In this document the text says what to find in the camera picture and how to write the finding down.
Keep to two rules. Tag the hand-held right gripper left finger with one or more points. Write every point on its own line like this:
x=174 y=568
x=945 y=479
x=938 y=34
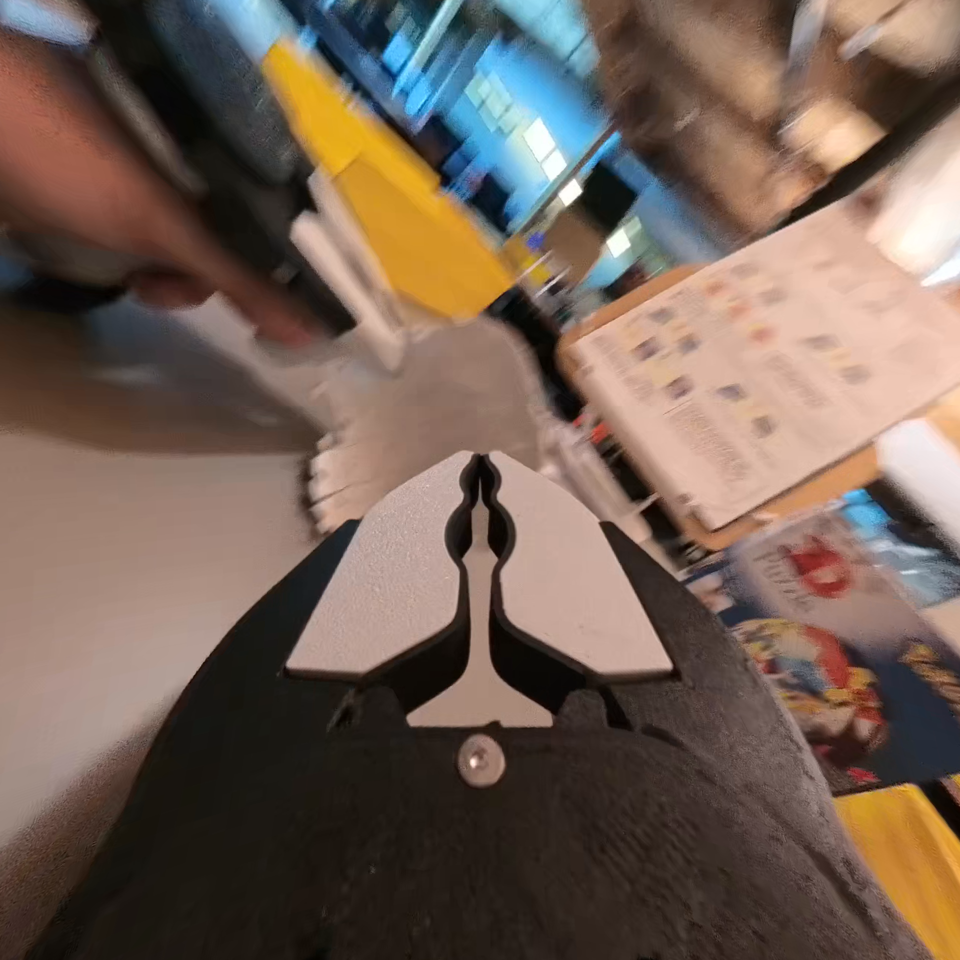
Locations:
x=390 y=585

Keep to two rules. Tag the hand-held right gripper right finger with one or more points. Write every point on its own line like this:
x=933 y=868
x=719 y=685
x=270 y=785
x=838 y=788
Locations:
x=577 y=592

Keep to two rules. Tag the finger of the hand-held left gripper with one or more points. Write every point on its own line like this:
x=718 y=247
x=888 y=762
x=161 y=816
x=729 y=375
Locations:
x=360 y=285

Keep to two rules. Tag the colourful puzzle box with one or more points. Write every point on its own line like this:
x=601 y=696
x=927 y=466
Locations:
x=847 y=645

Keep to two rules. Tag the person's left hand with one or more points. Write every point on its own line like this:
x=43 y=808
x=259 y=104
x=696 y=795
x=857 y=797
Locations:
x=90 y=172

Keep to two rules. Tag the yellow box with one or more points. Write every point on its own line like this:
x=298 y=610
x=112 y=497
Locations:
x=907 y=862
x=405 y=217

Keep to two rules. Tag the illustrated instruction sheet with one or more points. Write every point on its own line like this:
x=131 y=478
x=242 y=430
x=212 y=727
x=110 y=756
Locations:
x=765 y=352

